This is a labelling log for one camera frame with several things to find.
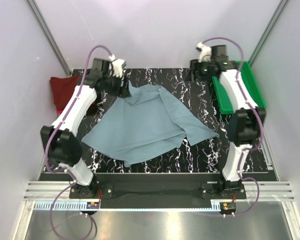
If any dark red folded t shirt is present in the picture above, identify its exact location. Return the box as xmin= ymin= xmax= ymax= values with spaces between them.
xmin=50 ymin=75 xmax=80 ymax=110

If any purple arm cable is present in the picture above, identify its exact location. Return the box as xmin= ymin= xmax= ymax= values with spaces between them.
xmin=43 ymin=44 xmax=116 ymax=240
xmin=201 ymin=36 xmax=263 ymax=217

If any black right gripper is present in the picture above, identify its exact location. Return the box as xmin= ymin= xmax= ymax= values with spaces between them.
xmin=183 ymin=59 xmax=214 ymax=83

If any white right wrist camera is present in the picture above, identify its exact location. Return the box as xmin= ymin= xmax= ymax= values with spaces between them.
xmin=196 ymin=42 xmax=212 ymax=63

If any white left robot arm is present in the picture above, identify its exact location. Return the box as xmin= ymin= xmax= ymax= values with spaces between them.
xmin=40 ymin=55 xmax=130 ymax=198

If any aluminium front rail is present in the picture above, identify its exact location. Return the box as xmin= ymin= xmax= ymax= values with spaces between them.
xmin=23 ymin=181 xmax=294 ymax=202

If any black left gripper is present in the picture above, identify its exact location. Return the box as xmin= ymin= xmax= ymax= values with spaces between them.
xmin=103 ymin=71 xmax=130 ymax=99

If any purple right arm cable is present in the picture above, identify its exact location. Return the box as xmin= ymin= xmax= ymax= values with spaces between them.
xmin=201 ymin=36 xmax=263 ymax=217

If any light blue t shirt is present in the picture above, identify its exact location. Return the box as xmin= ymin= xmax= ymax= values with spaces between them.
xmin=82 ymin=84 xmax=219 ymax=167

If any green plastic bin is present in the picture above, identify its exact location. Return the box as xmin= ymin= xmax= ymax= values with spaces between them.
xmin=212 ymin=61 xmax=266 ymax=115

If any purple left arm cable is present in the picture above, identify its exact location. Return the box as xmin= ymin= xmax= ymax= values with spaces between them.
xmin=43 ymin=44 xmax=116 ymax=240

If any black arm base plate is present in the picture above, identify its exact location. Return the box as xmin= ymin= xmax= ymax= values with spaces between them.
xmin=69 ymin=182 xmax=247 ymax=200

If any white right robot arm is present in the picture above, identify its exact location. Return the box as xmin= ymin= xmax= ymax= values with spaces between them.
xmin=190 ymin=42 xmax=266 ymax=199

